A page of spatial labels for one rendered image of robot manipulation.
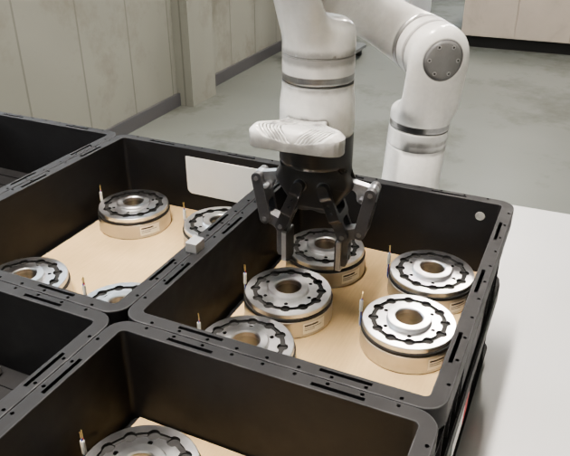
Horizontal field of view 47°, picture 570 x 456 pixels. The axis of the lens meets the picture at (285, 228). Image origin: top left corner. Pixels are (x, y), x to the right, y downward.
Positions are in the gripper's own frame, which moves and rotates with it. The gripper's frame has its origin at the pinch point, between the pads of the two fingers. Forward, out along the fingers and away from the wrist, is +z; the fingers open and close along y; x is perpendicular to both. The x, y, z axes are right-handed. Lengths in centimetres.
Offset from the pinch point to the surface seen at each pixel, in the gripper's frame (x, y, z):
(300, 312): 3.6, 0.1, 5.9
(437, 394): 19.1, -16.5, -0.8
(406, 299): -3.5, -10.3, 6.2
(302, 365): 19.6, -5.5, -0.8
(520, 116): -350, -19, 90
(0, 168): -23, 66, 9
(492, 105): -366, -1, 90
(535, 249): -51, -25, 22
